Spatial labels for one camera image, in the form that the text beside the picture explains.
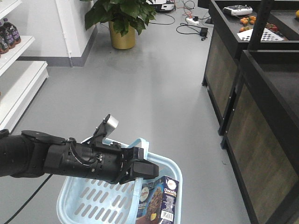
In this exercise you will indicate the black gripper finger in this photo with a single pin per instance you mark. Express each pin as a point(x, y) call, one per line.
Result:
point(139, 169)
point(136, 154)

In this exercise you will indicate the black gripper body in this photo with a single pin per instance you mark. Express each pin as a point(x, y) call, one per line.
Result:
point(110, 163)

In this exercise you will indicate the Chocofello cookie box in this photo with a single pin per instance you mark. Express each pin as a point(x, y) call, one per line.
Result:
point(157, 201)

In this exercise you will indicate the light blue plastic basket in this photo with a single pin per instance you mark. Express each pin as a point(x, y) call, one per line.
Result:
point(89, 201)

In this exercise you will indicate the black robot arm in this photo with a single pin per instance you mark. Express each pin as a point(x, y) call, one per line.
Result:
point(32, 154)

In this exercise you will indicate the white supermarket shelving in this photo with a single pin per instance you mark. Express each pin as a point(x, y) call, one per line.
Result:
point(20, 81)

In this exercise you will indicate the potted green plant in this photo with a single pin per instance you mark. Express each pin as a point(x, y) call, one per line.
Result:
point(125, 19)

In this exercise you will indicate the white power strip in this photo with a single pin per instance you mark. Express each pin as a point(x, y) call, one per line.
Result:
point(192, 21)

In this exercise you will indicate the wooden black-framed produce stand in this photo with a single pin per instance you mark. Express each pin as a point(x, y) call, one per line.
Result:
point(222, 65)

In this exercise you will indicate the white remote controller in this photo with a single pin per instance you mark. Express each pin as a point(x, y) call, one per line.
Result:
point(237, 10)

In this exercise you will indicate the checkerboard calibration sheet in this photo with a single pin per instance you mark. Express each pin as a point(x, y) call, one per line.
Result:
point(266, 36)

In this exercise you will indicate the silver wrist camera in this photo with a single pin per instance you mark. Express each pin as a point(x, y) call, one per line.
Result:
point(105, 128)

